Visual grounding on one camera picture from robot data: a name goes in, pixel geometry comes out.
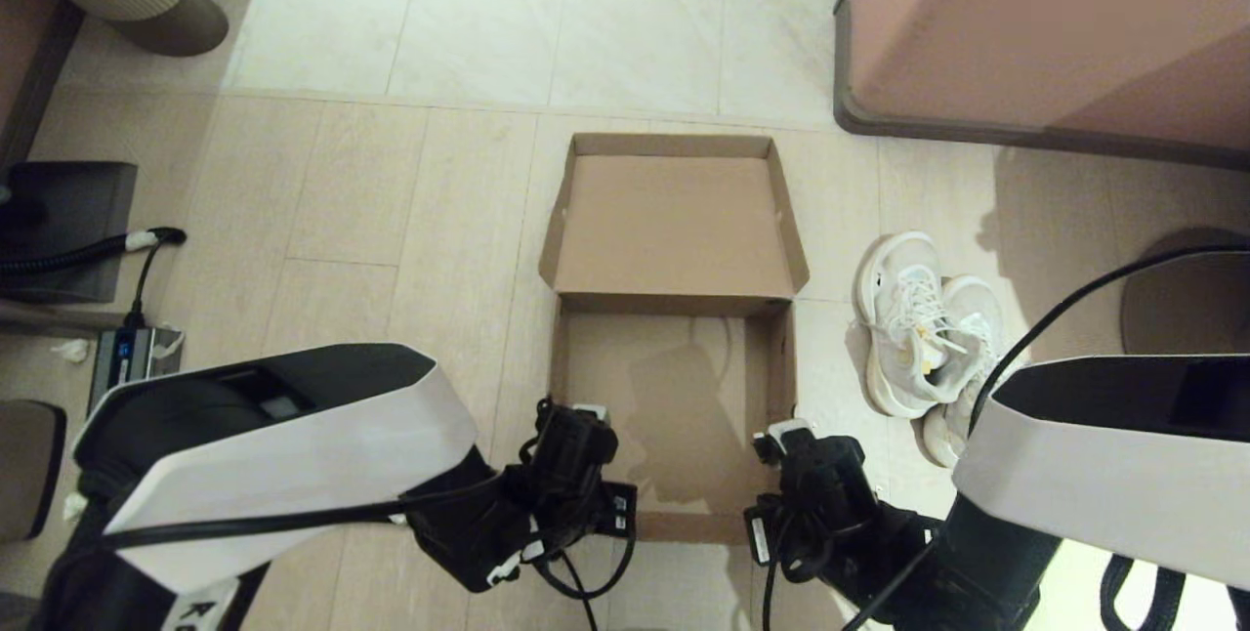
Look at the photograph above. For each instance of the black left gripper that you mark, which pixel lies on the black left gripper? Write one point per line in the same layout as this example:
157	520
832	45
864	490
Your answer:
571	445

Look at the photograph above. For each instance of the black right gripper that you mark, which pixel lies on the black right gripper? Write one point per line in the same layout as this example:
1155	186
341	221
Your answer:
825	475

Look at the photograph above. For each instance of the white mesh sneaker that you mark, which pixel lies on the white mesh sneaker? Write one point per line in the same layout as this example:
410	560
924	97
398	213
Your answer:
977	318
903	318

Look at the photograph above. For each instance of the brown cardboard shoe box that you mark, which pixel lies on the brown cardboard shoe box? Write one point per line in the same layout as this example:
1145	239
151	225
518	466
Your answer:
674	231

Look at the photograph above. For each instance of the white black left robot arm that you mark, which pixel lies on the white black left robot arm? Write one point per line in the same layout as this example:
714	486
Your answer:
273	455

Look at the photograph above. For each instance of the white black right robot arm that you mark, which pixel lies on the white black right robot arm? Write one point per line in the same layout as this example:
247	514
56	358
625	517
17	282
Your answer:
1094	475

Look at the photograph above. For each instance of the silver black power supply box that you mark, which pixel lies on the silver black power supply box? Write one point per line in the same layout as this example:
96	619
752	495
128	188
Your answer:
127	357

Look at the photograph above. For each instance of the dark rounded stool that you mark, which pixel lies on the dark rounded stool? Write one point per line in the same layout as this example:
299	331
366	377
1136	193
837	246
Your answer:
24	465

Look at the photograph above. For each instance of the brown round bin base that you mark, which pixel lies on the brown round bin base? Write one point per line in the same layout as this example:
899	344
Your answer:
184	25

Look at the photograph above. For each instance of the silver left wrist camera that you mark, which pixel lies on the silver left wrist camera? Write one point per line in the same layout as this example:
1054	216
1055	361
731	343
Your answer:
591	411

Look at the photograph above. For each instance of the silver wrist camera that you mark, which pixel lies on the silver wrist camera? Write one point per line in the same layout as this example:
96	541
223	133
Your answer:
591	411
781	436

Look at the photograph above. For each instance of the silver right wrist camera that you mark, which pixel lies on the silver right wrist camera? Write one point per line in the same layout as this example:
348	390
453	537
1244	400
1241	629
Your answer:
781	436

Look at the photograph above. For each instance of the brown round pedestal base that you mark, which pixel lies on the brown round pedestal base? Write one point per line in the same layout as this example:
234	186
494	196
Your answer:
1172	318

